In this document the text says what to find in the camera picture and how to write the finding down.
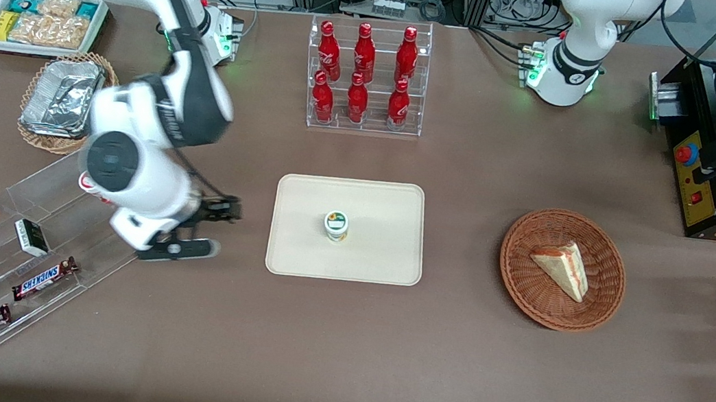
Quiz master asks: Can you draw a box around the wrapped triangle sandwich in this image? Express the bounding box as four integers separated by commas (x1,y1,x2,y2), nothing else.
524,236,595,305

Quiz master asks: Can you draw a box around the green gum bottle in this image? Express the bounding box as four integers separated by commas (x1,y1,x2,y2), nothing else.
321,209,352,244

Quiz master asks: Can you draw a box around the yellow snack pack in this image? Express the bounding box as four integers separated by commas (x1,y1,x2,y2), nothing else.
0,10,21,43

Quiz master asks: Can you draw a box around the light wicker basket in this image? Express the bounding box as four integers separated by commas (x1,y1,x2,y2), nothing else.
14,44,123,161

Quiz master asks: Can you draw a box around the small black box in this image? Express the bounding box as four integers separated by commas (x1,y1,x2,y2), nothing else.
11,217,54,259

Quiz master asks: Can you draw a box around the large clear cracker bag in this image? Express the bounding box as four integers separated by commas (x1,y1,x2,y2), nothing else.
8,8,91,52

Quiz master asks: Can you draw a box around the clear acrylic stepped shelf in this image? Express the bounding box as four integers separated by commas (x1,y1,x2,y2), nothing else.
0,143,159,388

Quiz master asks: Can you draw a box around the red cola bottle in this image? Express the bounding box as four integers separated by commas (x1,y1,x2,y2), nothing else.
314,19,348,82
385,78,413,132
350,21,381,84
309,69,339,123
344,71,372,125
393,25,422,88

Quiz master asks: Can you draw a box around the beige plastic tray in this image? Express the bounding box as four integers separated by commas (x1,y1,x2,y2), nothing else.
263,166,435,294

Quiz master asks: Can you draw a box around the white power strip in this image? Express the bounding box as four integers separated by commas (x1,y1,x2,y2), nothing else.
372,0,407,19

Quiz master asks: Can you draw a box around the silver foil tray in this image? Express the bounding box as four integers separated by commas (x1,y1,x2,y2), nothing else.
19,54,108,142

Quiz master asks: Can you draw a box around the red-lidded yogurt cup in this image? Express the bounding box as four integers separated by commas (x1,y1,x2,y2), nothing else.
76,170,121,206

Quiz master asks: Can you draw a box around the small clear cracker bag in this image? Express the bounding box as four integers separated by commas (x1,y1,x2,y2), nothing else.
37,0,82,21

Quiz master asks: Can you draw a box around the clear acrylic bottle rack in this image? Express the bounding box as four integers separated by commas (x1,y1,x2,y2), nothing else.
298,7,436,142

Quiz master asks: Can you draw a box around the round brown wicker basket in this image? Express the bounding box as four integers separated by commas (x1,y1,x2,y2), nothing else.
491,201,635,339

